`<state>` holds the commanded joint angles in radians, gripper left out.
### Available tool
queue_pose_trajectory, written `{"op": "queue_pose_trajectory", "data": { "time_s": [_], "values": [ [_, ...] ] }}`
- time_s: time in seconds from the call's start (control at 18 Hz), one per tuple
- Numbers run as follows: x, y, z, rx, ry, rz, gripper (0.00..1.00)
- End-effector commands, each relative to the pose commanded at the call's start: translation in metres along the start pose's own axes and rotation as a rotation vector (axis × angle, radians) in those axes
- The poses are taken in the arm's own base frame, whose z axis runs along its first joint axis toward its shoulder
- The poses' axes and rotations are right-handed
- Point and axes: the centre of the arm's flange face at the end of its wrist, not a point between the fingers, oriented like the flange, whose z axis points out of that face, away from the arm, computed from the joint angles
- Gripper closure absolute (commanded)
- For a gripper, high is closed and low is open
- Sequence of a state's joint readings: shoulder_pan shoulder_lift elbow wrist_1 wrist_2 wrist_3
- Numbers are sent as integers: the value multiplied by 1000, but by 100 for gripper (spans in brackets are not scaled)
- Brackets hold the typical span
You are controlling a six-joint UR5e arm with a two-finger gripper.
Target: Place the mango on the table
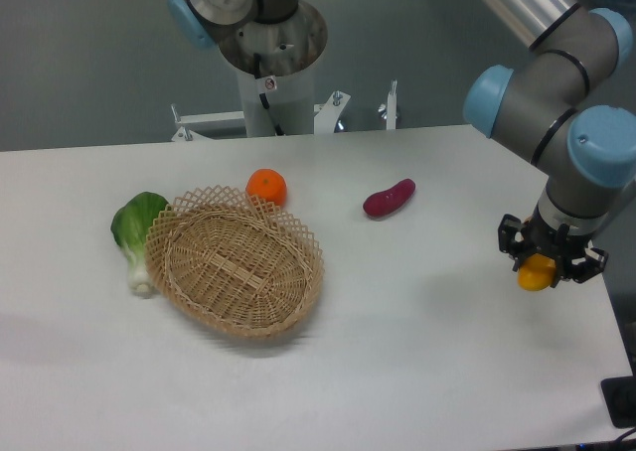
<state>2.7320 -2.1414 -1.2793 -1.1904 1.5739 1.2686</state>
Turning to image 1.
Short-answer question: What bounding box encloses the orange fruit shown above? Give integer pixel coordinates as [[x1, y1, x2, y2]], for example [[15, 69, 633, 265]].
[[245, 169, 287, 207]]

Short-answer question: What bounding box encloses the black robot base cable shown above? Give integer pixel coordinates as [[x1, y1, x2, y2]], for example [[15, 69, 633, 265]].
[[252, 52, 285, 137]]

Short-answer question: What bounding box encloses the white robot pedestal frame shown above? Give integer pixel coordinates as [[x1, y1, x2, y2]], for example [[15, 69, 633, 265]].
[[169, 63, 401, 142]]

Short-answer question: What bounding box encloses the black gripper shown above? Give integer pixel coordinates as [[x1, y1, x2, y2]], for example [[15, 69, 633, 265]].
[[497, 214, 609, 288]]

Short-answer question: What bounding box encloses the green bok choy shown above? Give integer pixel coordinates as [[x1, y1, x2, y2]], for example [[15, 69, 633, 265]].
[[110, 192, 168, 297]]

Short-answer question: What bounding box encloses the woven wicker basket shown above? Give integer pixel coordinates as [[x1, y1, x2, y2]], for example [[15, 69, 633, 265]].
[[145, 186, 324, 339]]

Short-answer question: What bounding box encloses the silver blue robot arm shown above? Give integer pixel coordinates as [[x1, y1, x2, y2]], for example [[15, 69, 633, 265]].
[[166, 0, 635, 291]]

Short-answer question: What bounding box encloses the purple sweet potato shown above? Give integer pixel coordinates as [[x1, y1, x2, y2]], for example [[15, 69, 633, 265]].
[[363, 179, 416, 219]]

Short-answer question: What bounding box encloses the yellow mango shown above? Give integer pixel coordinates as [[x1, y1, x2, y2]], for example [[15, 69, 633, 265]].
[[518, 254, 557, 292]]

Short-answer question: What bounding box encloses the black device at table edge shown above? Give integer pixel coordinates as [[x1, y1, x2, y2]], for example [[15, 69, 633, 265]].
[[600, 376, 635, 429]]

